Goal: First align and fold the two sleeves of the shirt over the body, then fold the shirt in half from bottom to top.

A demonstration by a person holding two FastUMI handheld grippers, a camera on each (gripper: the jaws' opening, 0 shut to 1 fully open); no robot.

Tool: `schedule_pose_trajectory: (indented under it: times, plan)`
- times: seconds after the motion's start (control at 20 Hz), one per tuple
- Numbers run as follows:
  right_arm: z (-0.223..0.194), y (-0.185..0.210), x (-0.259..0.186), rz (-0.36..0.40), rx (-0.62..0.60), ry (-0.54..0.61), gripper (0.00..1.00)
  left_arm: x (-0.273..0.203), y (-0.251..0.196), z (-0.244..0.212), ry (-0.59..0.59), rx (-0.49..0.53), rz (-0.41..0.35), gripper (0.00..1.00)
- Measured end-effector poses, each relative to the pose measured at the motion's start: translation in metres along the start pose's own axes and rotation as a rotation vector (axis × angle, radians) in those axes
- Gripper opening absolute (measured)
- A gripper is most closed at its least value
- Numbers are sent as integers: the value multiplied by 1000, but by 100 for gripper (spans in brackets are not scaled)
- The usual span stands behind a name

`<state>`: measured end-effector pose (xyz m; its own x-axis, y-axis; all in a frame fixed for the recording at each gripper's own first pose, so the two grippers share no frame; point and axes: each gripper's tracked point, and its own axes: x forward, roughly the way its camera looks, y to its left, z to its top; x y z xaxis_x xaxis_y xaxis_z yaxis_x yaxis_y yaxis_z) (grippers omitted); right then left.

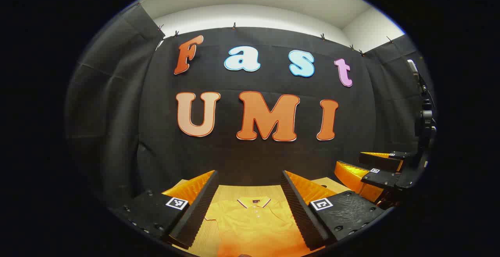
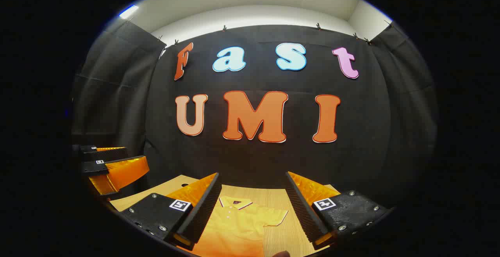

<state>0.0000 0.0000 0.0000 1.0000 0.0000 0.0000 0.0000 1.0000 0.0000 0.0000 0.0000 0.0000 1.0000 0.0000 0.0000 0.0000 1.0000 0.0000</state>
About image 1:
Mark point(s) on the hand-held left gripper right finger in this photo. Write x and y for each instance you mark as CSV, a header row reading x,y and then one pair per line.
x,y
299,214

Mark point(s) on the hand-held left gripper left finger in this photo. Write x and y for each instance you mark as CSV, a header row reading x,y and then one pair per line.
x,y
199,210

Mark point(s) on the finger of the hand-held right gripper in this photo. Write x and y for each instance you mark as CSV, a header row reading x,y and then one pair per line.
x,y
381,179
381,162

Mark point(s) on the orange T-shirt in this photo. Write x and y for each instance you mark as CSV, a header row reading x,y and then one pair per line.
x,y
254,225

